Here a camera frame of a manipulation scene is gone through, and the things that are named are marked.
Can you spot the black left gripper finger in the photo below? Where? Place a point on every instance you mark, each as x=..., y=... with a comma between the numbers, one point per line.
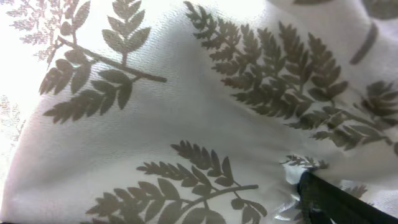
x=323, y=203

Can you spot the white fern print dress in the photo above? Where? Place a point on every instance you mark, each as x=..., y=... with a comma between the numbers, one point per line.
x=201, y=111

